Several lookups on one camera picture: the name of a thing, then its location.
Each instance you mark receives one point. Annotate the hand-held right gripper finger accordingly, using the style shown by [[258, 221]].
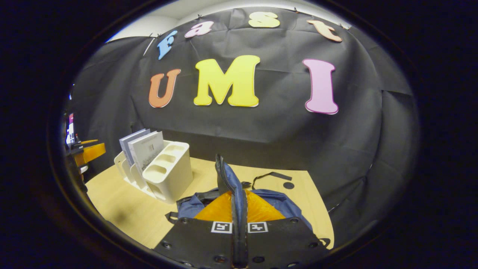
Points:
[[235, 246], [243, 246]]

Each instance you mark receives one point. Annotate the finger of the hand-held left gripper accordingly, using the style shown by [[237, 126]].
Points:
[[87, 142], [91, 153]]

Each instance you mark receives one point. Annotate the white book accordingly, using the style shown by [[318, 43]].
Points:
[[147, 149]]

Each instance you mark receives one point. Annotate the blue schoolbag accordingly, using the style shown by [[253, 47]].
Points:
[[280, 201]]

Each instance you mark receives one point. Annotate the white plastic bookshelf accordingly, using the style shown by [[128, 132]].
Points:
[[171, 175]]

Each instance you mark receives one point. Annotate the computer monitor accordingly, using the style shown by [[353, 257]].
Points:
[[70, 130]]

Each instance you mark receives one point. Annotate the black round table grommet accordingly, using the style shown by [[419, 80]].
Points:
[[288, 185]]

